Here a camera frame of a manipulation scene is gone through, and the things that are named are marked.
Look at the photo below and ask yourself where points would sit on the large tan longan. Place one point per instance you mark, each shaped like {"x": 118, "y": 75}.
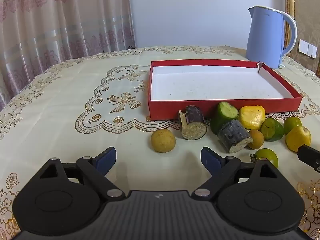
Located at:
{"x": 163, "y": 141}

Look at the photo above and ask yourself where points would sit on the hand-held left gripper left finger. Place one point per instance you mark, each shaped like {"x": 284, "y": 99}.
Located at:
{"x": 106, "y": 158}

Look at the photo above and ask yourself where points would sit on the pink floral curtain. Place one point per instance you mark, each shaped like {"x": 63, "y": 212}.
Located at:
{"x": 62, "y": 17}

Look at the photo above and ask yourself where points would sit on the small tan longan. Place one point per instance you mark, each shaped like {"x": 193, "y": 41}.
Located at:
{"x": 257, "y": 140}

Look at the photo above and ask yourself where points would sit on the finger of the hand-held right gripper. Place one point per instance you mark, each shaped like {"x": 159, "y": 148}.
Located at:
{"x": 308, "y": 156}

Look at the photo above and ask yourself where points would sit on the light blue electric kettle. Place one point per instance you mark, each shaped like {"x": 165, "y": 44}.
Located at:
{"x": 265, "y": 37}

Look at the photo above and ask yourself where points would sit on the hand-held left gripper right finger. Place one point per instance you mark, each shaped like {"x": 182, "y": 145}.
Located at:
{"x": 211, "y": 161}

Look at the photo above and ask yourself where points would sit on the green orange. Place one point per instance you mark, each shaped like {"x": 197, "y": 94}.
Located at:
{"x": 267, "y": 153}
{"x": 292, "y": 123}

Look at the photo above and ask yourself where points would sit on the white wall switch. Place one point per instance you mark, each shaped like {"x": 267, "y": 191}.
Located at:
{"x": 307, "y": 48}

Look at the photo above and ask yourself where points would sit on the red cardboard box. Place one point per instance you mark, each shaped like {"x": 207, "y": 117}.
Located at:
{"x": 212, "y": 85}

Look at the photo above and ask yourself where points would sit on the cut cucumber piece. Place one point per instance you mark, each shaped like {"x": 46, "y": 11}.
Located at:
{"x": 222, "y": 116}

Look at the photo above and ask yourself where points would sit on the dark purple sugarcane piece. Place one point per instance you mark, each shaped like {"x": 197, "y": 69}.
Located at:
{"x": 193, "y": 120}
{"x": 232, "y": 133}

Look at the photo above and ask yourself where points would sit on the yellow pepper piece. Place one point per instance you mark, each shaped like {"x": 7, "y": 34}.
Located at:
{"x": 251, "y": 117}

